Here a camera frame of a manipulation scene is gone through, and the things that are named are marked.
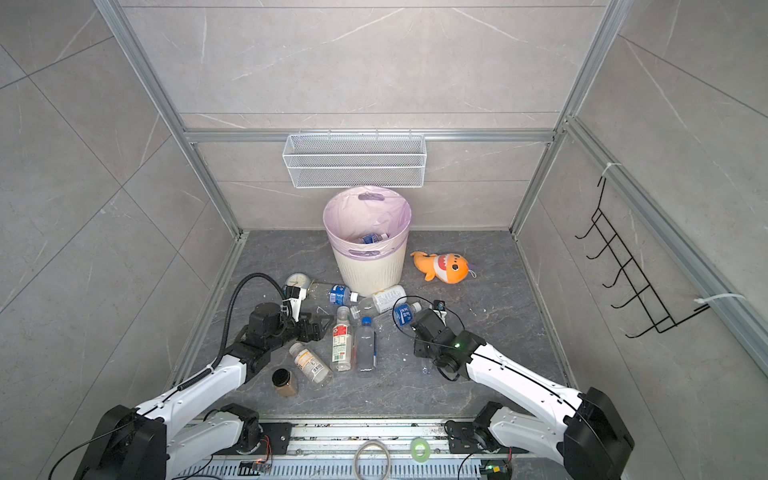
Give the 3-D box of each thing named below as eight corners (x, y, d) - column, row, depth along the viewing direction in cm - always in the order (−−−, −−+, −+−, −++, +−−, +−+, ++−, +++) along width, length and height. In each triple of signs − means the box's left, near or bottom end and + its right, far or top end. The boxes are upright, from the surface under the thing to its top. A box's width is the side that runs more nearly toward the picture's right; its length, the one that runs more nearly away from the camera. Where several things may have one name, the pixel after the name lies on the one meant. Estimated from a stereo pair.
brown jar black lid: (281, 396, 82) (269, 385, 74) (284, 380, 85) (273, 368, 76) (296, 396, 82) (286, 385, 74) (299, 380, 85) (290, 368, 77)
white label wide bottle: (354, 327, 95) (352, 317, 90) (348, 309, 99) (346, 299, 94) (408, 308, 100) (409, 298, 95) (401, 292, 104) (401, 282, 99)
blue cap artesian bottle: (354, 377, 85) (353, 373, 82) (358, 321, 96) (357, 316, 93) (373, 377, 85) (372, 373, 82) (375, 321, 96) (374, 316, 94)
